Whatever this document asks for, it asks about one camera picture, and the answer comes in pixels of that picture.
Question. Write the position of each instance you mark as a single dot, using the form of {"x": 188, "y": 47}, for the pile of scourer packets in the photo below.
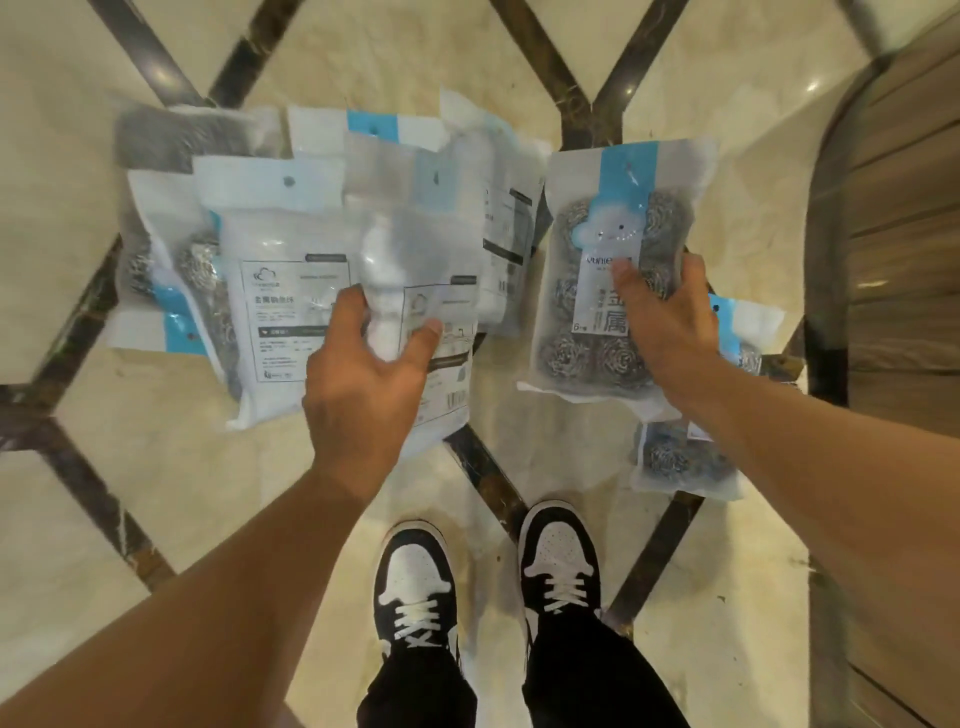
{"x": 285, "y": 247}

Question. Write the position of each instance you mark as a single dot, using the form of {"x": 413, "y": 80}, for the wooden acrylic-bin snack stand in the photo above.
{"x": 900, "y": 225}

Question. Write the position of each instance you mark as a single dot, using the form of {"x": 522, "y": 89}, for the person's left forearm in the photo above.
{"x": 187, "y": 615}

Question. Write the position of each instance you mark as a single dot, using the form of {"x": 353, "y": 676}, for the black and white sneaker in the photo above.
{"x": 412, "y": 570}
{"x": 559, "y": 547}

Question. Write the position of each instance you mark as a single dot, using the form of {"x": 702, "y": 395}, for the person's left hand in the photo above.
{"x": 360, "y": 405}

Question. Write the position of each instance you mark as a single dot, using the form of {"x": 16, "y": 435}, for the black trousers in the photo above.
{"x": 585, "y": 682}

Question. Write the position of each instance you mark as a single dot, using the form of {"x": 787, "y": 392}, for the person's right hand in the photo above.
{"x": 675, "y": 337}

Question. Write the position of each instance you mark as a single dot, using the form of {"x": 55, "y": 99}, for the person's right forearm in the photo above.
{"x": 847, "y": 510}

